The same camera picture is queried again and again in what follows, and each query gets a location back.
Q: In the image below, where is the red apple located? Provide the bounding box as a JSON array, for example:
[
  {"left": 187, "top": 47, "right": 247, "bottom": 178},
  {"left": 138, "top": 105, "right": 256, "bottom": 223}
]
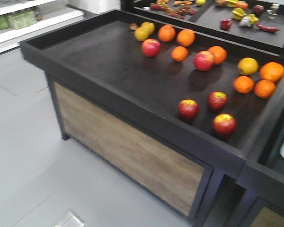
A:
[
  {"left": 207, "top": 91, "right": 228, "bottom": 113},
  {"left": 142, "top": 39, "right": 161, "bottom": 57},
  {"left": 213, "top": 113, "right": 237, "bottom": 140},
  {"left": 193, "top": 51, "right": 214, "bottom": 71},
  {"left": 178, "top": 99, "right": 199, "bottom": 123}
]

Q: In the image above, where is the black wooden left produce stand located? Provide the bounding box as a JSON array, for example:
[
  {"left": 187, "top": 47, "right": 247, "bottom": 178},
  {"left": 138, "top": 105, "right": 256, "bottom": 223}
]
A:
[{"left": 20, "top": 9, "right": 284, "bottom": 227}]

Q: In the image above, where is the small orange centre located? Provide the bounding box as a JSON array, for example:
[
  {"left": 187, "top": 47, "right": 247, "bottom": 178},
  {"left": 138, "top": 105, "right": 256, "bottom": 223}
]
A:
[{"left": 171, "top": 46, "right": 188, "bottom": 62}]

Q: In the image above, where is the yellow apple front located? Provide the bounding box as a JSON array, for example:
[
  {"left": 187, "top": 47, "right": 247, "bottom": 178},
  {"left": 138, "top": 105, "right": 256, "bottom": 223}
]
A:
[{"left": 134, "top": 27, "right": 149, "bottom": 42}]

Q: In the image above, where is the yellow apple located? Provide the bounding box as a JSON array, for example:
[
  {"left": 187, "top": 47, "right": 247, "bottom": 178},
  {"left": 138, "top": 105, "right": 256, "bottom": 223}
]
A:
[
  {"left": 141, "top": 22, "right": 155, "bottom": 35},
  {"left": 134, "top": 27, "right": 149, "bottom": 42}
]

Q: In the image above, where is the knobbed orange tangerine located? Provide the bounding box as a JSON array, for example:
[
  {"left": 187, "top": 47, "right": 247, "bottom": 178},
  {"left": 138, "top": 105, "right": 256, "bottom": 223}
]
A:
[{"left": 158, "top": 25, "right": 176, "bottom": 43}]

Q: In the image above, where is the yellow apple rear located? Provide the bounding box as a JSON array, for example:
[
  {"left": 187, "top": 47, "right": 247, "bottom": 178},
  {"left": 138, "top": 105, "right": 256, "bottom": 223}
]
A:
[{"left": 141, "top": 22, "right": 155, "bottom": 35}]

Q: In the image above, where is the brown mushroom cap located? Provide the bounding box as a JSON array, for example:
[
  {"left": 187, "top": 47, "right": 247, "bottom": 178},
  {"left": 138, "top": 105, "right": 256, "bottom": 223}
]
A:
[{"left": 129, "top": 23, "right": 138, "bottom": 32}]

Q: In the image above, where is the orange behind centre apple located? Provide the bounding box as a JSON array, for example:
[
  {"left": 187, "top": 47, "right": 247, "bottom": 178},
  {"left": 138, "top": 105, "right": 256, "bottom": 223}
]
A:
[{"left": 207, "top": 46, "right": 227, "bottom": 65}]

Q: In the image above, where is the orange right front left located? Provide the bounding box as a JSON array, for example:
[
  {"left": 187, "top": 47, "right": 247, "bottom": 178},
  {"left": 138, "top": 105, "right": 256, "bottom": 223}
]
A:
[{"left": 233, "top": 76, "right": 255, "bottom": 94}]

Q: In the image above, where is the yellow grapefruit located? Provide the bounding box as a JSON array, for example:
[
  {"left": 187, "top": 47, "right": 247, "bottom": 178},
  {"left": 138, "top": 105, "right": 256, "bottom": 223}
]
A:
[{"left": 238, "top": 57, "right": 259, "bottom": 76}]

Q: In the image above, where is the red bell pepper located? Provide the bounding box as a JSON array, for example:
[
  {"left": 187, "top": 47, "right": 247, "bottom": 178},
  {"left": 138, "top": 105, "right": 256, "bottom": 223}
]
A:
[{"left": 220, "top": 19, "right": 232, "bottom": 31}]

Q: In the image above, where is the metal floor outlet plate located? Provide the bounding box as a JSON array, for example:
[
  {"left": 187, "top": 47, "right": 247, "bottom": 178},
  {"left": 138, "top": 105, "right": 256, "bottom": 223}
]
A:
[{"left": 54, "top": 211, "right": 85, "bottom": 227}]

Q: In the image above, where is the large orange right corner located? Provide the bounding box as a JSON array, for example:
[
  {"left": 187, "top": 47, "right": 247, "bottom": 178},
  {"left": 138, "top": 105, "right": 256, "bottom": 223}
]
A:
[{"left": 259, "top": 61, "right": 284, "bottom": 83}]

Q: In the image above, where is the white garlic bulb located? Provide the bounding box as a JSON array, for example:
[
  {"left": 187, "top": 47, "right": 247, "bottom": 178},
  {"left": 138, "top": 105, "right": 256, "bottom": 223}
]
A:
[{"left": 239, "top": 17, "right": 252, "bottom": 27}]

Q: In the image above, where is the black right produce stand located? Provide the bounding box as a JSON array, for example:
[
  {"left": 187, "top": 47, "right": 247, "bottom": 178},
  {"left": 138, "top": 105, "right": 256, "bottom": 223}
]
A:
[{"left": 228, "top": 78, "right": 284, "bottom": 227}]

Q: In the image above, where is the red chili pepper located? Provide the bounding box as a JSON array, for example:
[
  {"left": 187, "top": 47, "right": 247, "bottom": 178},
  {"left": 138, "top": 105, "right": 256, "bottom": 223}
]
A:
[{"left": 255, "top": 22, "right": 280, "bottom": 33}]

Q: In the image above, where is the white store shelving unit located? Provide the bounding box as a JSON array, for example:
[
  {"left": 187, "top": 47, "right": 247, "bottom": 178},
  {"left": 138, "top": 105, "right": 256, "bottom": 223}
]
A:
[{"left": 0, "top": 0, "right": 84, "bottom": 53}]

